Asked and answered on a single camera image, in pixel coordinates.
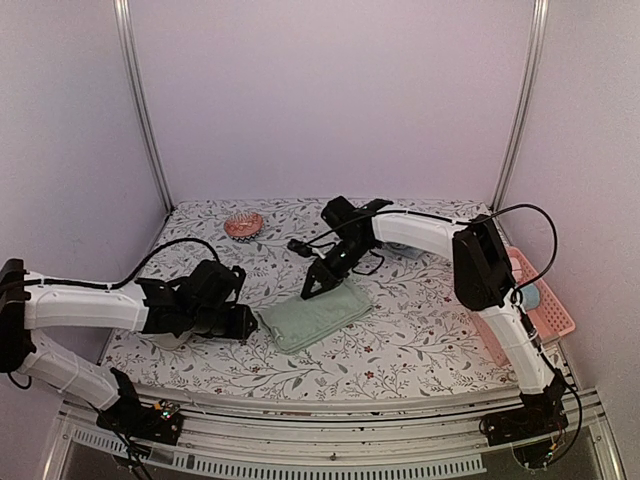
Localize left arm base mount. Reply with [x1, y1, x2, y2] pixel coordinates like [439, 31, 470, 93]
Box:
[96, 395, 184, 446]

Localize aluminium corner post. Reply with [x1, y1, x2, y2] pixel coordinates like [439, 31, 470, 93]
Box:
[491, 0, 549, 210]
[113, 0, 175, 214]

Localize pink plastic basket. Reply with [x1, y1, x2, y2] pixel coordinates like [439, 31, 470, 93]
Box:
[470, 246, 576, 367]

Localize left aluminium corner post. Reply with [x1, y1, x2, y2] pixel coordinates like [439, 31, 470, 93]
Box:
[113, 0, 175, 214]

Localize right aluminium corner post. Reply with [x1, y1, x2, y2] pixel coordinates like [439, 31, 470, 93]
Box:
[491, 0, 549, 210]

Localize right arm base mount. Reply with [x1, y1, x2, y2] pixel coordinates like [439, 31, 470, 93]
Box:
[479, 394, 569, 446]

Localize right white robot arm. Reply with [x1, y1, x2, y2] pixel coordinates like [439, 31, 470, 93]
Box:
[301, 196, 563, 436]

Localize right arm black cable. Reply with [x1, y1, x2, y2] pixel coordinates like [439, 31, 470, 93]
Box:
[489, 202, 559, 291]

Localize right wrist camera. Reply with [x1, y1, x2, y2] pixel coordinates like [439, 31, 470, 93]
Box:
[287, 239, 325, 259]

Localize green panda towel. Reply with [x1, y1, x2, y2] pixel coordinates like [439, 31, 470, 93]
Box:
[259, 281, 374, 355]

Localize blue rolled towel in basket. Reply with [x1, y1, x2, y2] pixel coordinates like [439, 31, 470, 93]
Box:
[519, 283, 541, 311]

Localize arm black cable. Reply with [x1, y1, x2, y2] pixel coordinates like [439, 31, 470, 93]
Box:
[24, 237, 221, 292]
[489, 202, 559, 291]

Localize aluminium front rail frame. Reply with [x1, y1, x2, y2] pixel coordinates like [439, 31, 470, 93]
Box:
[44, 384, 626, 480]

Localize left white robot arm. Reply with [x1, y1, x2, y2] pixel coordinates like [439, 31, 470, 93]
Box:
[1, 259, 258, 434]

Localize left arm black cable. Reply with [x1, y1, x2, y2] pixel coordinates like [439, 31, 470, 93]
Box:
[24, 237, 221, 292]

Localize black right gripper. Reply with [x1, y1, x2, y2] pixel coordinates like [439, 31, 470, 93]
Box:
[303, 234, 376, 298]

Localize light blue rolled towel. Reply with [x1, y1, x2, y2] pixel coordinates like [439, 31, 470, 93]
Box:
[384, 242, 423, 259]

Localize cream ceramic mug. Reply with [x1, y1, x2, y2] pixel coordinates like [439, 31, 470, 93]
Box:
[154, 332, 191, 351]

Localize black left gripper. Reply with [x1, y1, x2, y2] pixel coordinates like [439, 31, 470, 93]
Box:
[188, 304, 259, 341]

